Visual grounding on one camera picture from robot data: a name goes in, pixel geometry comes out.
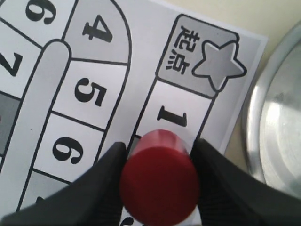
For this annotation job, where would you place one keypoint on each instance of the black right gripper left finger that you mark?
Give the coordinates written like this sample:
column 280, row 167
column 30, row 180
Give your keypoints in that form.
column 92, row 200

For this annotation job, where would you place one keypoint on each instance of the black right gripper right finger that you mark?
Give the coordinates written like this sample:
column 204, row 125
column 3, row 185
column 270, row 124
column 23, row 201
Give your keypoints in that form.
column 231, row 197

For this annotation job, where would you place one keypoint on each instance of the red cylinder game piece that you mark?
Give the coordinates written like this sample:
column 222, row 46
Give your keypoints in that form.
column 159, row 185

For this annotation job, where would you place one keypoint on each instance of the stainless steel bowl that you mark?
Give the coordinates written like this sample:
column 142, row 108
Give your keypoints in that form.
column 271, row 121

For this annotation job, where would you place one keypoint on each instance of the printed paper game board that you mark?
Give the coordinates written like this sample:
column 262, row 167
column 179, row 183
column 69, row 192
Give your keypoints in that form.
column 78, row 75

